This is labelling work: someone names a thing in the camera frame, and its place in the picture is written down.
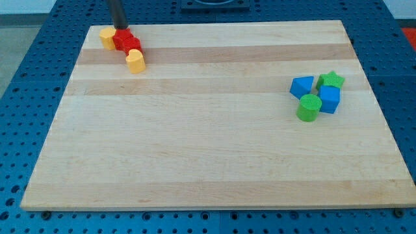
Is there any red star block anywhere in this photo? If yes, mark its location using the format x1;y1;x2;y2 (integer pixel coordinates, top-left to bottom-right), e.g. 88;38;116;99
112;29;133;52

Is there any yellow heart block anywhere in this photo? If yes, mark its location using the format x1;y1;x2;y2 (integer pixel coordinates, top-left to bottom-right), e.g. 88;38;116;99
125;49;146;74

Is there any green star block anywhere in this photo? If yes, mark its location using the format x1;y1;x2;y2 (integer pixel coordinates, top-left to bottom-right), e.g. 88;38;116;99
315;71;345;90

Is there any wooden board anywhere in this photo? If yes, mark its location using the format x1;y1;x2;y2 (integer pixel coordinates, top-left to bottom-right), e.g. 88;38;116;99
21;20;415;211

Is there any blue triangle block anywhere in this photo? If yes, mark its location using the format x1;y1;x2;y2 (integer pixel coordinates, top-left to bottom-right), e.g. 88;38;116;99
289;76;314;99

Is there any green cylinder block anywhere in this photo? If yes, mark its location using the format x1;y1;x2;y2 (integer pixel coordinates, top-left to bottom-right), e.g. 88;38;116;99
296;94;322;122

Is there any red round block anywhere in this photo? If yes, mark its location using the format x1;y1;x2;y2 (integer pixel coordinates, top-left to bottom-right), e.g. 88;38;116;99
122;36;143;56

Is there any blue cube block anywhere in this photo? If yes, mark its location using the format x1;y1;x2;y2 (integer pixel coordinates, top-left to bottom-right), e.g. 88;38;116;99
318;85;341;114

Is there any yellow pentagon block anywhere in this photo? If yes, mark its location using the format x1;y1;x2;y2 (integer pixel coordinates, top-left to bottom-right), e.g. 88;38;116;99
99;27;116;50

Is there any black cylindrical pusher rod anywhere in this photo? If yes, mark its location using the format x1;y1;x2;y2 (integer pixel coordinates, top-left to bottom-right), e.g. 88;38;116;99
106;0;129;30

